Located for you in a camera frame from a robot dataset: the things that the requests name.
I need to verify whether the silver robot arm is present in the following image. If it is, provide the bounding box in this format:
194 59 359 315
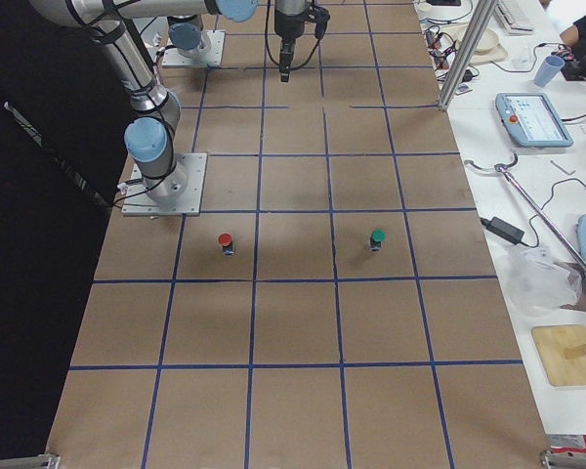
31 1 258 204
167 15 212 58

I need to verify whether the beige round plate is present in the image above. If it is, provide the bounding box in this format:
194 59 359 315
456 25 499 55

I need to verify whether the red push button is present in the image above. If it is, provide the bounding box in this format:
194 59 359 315
217 233 235 256

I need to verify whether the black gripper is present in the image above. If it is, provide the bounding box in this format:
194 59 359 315
274 0 307 83

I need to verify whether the white keyboard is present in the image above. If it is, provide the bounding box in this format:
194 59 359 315
494 0 534 35

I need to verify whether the beige tray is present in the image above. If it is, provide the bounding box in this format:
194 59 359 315
440 23 508 64

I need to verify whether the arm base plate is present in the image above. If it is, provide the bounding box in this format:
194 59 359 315
120 152 208 216
162 30 226 68

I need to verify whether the brown paper table cover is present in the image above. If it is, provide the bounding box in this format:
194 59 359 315
47 1 546 468

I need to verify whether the metal rod with hook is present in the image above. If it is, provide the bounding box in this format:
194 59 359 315
464 152 586 276

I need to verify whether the aluminium frame post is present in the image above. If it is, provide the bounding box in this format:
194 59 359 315
438 0 497 110

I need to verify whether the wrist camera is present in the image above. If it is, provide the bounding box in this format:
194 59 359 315
311 4 330 41

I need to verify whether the black power adapter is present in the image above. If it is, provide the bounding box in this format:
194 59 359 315
485 217 524 244

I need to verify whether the wooden board stand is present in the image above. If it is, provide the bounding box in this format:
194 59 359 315
531 324 586 387

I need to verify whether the clear plastic bag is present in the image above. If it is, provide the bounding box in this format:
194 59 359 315
496 246 582 316

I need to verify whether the blue plastic cup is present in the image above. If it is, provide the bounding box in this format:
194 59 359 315
533 55 565 87

